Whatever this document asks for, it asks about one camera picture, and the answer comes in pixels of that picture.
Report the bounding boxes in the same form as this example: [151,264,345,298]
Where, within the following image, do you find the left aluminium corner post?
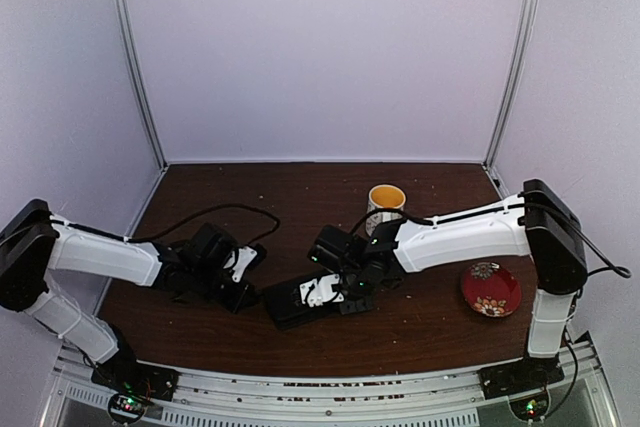
[113,0,168,171]

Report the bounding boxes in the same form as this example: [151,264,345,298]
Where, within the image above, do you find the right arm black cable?
[349,201,632,398]

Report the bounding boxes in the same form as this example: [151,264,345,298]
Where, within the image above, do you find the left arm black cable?
[49,203,281,261]

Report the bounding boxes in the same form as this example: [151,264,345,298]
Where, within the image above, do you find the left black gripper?
[191,263,259,314]

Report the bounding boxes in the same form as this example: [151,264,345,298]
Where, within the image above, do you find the black zippered tool case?
[263,272,341,330]

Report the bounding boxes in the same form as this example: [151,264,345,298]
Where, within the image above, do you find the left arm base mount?
[91,345,179,401]

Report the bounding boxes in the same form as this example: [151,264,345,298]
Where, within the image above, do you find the white floral mug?
[365,184,406,236]

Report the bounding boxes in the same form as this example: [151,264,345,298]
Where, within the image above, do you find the aluminium corner post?
[113,0,168,171]
[483,0,539,174]

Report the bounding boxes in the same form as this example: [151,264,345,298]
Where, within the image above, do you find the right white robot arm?
[298,179,588,389]

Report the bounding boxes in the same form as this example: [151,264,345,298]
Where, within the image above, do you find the right aluminium corner post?
[483,0,539,174]

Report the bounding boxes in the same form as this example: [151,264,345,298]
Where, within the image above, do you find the red floral plate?
[460,261,522,318]

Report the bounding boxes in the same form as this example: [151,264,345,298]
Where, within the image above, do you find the aluminium front rail frame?
[35,341,623,426]

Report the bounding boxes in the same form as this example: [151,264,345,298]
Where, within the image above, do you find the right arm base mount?
[478,356,565,400]

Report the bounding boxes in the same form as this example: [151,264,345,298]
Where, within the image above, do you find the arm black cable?
[349,201,632,398]
[49,203,281,261]

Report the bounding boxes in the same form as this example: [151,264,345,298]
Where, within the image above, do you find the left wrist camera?
[223,244,267,283]

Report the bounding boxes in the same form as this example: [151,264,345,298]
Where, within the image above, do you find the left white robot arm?
[1,199,266,391]

